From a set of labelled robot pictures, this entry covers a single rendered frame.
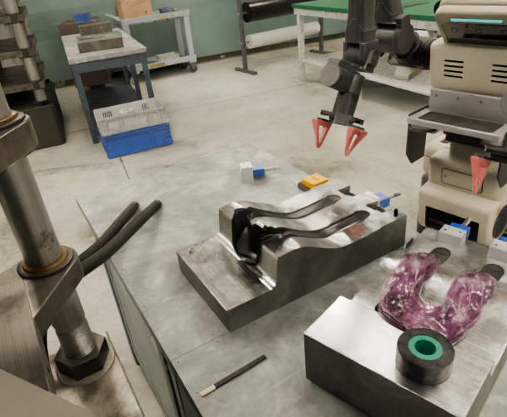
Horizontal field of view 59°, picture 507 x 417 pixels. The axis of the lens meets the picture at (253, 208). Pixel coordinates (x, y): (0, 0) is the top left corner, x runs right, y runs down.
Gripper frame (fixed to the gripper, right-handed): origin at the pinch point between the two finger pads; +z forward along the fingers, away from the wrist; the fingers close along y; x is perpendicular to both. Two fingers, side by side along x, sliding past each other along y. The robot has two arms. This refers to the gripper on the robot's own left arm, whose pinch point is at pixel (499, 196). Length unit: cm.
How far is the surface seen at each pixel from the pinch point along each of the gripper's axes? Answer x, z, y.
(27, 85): 43, 22, -424
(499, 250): 4.4, 10.8, 2.2
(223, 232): -25, 26, -49
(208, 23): 339, -125, -586
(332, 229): -9.6, 18.1, -29.5
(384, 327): -30.1, 25.0, -0.9
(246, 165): 5, 13, -79
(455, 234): 4.0, 10.8, -7.1
